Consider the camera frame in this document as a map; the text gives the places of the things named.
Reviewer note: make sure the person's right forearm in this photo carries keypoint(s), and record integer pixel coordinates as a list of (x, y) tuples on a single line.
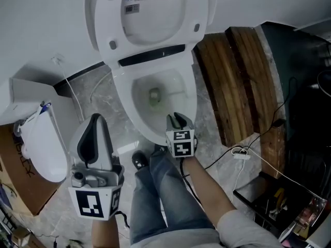
[(207, 190)]

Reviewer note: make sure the person's left forearm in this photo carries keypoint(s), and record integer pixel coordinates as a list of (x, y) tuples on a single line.
[(104, 235)]

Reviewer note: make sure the pale green toilet brush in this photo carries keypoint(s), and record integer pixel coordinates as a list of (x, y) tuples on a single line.
[(155, 97)]

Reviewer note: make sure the blue jeans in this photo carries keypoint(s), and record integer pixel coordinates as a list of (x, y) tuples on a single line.
[(160, 198)]

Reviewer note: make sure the black table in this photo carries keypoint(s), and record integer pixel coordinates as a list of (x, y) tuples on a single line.
[(297, 190)]

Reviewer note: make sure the printed cardboard box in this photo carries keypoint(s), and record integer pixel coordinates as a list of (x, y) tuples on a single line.
[(28, 190)]

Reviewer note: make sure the white power strip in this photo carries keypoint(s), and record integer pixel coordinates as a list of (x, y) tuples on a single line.
[(240, 154)]

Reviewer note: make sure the white toilet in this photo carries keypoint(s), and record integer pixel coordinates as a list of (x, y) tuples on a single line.
[(124, 86)]

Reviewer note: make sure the black shoe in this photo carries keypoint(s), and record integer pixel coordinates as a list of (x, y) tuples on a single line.
[(139, 160)]

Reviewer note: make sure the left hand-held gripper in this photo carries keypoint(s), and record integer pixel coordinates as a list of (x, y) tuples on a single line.
[(89, 201)]

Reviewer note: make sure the yellow tool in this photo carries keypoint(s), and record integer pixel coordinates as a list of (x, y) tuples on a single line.
[(279, 194)]

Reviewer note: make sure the grey sweatshirt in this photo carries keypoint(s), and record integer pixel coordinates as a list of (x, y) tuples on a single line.
[(245, 234)]

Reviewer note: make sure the white toilet seat part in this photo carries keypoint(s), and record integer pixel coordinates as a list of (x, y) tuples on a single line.
[(46, 148)]

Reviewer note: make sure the wooden steps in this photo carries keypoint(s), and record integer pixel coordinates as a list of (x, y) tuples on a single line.
[(227, 86)]

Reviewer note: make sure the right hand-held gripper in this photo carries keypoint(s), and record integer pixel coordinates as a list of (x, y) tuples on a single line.
[(182, 148)]

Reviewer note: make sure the black power adapter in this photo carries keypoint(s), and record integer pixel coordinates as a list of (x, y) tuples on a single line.
[(278, 123)]

